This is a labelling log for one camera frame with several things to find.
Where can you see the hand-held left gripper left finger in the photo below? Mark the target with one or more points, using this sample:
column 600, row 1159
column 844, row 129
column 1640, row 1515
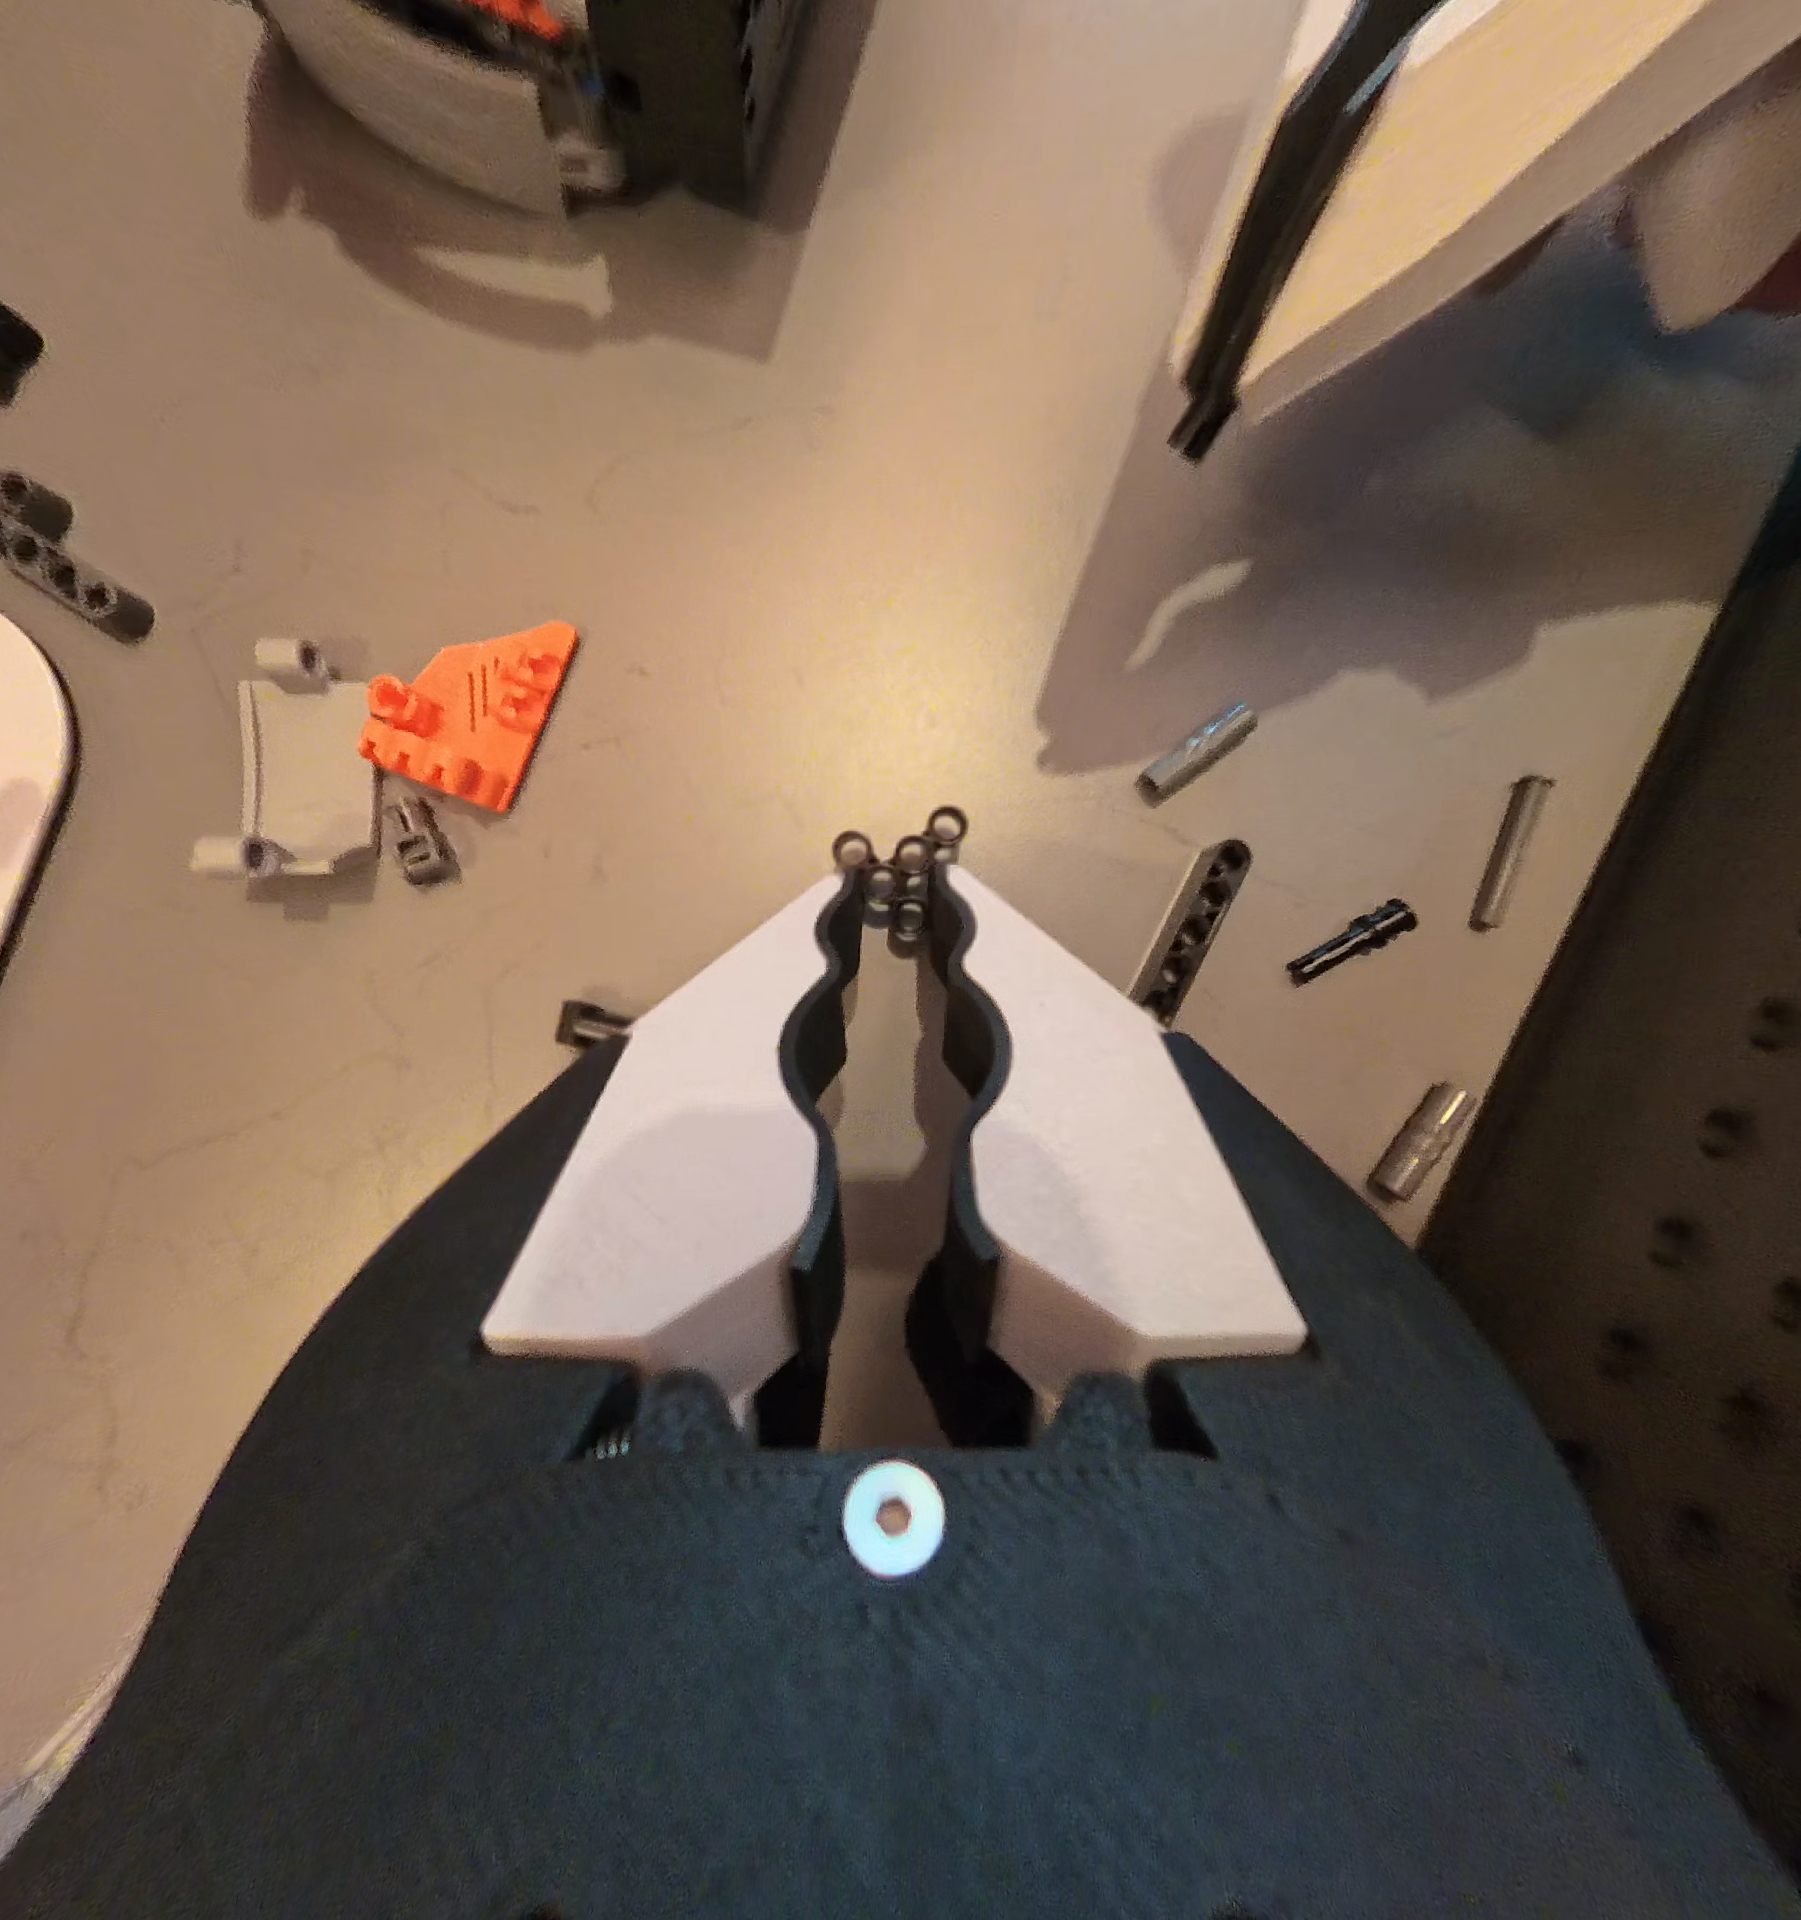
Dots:
column 645, row 1201

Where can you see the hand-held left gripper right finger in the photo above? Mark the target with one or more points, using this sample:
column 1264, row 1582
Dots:
column 1140, row 1201

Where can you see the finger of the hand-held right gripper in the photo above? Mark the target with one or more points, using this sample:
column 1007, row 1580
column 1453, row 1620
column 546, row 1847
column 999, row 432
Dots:
column 1260, row 104
column 1486, row 134

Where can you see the small black angled beam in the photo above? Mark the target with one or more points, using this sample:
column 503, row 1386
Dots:
column 907, row 871

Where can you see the grey building block model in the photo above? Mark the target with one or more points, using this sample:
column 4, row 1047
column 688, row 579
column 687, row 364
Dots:
column 421, row 91

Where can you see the black rectangular piece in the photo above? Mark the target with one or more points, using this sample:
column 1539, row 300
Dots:
column 589, row 1022

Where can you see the black beam with holes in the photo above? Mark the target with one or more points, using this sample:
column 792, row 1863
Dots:
column 1192, row 931

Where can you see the short grey tube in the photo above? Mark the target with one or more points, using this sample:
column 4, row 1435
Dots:
column 1422, row 1140
column 1197, row 753

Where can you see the short dark axle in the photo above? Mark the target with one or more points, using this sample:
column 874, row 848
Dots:
column 1349, row 945

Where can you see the small grey pin connector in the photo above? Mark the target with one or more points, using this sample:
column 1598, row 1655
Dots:
column 421, row 842

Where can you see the thin grey tube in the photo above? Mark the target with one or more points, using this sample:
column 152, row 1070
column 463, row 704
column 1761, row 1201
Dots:
column 1511, row 854

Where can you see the orange wedge panel piece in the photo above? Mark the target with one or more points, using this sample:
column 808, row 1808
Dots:
column 464, row 720

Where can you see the grey curved panel piece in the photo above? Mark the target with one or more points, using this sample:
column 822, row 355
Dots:
column 300, row 781

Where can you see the black studded armrest pad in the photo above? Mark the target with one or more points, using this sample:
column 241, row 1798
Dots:
column 1709, row 1124

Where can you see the grey angled beam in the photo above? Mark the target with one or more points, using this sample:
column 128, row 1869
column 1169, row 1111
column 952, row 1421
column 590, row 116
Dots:
column 45, row 562

